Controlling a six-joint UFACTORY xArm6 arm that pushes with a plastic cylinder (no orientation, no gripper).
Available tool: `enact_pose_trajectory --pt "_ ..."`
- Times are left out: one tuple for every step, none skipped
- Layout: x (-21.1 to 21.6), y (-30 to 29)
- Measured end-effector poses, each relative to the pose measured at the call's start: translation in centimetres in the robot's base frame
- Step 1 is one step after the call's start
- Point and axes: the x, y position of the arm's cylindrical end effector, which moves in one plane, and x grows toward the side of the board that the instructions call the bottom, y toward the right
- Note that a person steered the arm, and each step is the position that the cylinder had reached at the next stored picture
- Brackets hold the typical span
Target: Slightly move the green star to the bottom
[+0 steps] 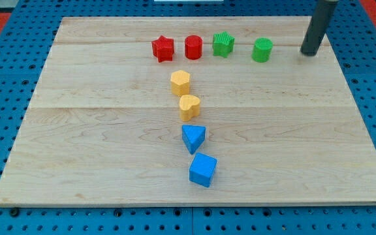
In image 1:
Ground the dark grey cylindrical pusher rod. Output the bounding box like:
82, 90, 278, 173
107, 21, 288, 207
300, 0, 339, 56

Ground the green star block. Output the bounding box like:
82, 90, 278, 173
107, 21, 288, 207
212, 31, 235, 58

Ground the red star block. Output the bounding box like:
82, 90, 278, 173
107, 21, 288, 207
151, 35, 174, 63

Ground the green cylinder block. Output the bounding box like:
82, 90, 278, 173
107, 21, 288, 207
251, 37, 273, 63

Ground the red cylinder block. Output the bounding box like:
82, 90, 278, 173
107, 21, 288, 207
185, 35, 203, 60

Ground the yellow hexagon block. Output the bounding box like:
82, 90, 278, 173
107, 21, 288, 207
170, 70, 191, 97

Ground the yellow heart block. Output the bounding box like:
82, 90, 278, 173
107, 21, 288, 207
179, 95, 200, 122

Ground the blue triangle block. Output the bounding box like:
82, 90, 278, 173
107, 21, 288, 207
181, 125, 206, 155

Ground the blue cube block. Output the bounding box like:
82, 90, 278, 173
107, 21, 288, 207
189, 153, 217, 187

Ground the light wooden board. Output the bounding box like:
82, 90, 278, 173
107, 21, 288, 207
0, 16, 376, 208

